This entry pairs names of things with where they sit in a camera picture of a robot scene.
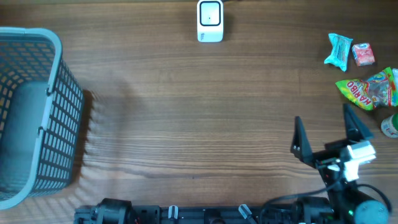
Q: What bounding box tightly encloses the white barcode scanner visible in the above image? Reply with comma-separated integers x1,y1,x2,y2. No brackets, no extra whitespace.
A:
197,0,224,43

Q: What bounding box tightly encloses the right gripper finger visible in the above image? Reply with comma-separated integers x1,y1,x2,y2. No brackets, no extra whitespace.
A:
343,104,374,142
290,116,313,165

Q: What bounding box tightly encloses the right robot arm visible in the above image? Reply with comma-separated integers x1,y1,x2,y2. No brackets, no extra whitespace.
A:
290,104,392,223

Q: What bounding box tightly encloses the green lid jar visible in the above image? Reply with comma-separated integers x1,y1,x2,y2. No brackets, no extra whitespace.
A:
381,114,398,138

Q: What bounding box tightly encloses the grey plastic basket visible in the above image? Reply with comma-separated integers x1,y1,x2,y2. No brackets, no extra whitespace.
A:
1,27,85,210

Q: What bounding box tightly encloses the Haribo gummy candy bag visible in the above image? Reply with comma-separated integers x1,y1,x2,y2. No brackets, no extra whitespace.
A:
335,67,397,111

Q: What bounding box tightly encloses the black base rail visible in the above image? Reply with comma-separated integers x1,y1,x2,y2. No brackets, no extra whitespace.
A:
73,197,344,224

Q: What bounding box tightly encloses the white cardboard box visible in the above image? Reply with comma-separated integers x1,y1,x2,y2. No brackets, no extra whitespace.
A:
392,68,398,88

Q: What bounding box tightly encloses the teal wet wipes pack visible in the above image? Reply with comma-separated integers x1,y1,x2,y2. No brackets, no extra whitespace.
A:
324,33,353,72

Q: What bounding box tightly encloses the small red tissue pack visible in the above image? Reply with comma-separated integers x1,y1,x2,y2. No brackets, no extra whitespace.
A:
352,43,376,67

